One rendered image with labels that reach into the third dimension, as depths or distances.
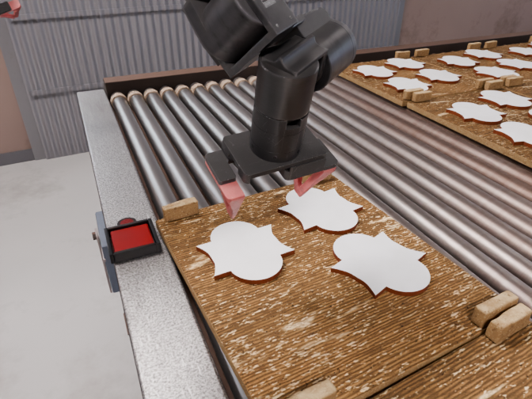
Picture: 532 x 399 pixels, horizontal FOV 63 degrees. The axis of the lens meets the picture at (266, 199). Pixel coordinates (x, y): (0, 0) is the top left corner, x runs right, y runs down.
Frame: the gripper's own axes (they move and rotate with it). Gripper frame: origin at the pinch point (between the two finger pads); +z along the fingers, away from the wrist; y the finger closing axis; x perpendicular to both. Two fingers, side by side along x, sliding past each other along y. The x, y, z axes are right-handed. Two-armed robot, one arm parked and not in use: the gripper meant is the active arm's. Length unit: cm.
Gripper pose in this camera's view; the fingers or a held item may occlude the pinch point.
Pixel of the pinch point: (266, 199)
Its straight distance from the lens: 54.7
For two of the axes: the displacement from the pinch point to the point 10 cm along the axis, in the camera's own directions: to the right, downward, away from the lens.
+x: -4.5, -7.0, 5.5
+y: 8.8, -2.8, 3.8
